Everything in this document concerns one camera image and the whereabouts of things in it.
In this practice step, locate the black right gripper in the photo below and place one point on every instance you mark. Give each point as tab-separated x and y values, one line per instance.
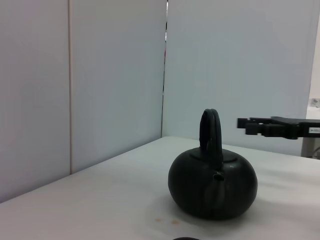
300	128

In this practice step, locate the small black teacup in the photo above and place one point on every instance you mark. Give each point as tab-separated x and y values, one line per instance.
186	238

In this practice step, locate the grey background stand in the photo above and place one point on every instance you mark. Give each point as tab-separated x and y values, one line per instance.
308	147

